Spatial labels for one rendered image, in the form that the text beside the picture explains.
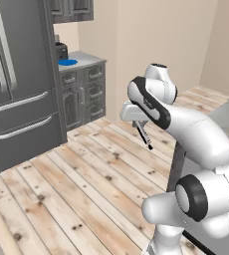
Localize dark grey base cupboards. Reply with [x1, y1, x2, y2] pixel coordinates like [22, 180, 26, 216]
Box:
[58, 50, 108, 132]

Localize black coffee machine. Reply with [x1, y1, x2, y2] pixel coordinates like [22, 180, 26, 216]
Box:
[54, 42, 70, 62]

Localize dark grey upper cupboards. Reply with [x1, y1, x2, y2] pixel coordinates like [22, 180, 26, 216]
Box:
[49, 0, 96, 25]

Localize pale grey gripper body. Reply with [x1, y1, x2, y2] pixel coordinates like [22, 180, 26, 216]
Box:
[119, 101, 155, 124]

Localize grey steel fridge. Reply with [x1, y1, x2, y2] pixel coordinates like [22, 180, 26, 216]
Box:
[0, 0, 69, 179]

